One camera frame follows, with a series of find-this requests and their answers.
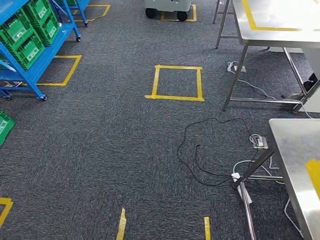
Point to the steel workbench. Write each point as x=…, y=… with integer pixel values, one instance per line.
x=295, y=142
x=265, y=13

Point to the silver floor socket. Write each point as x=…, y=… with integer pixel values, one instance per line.
x=260, y=142

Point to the blue metal shelf rack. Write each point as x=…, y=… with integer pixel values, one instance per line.
x=81, y=6
x=50, y=49

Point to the yellow tape on workbench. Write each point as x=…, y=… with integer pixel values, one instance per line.
x=313, y=179

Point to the white wheeled cart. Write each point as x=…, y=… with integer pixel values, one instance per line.
x=167, y=5

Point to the white power strip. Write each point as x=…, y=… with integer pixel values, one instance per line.
x=244, y=195

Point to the small black object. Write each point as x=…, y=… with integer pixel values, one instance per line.
x=311, y=82

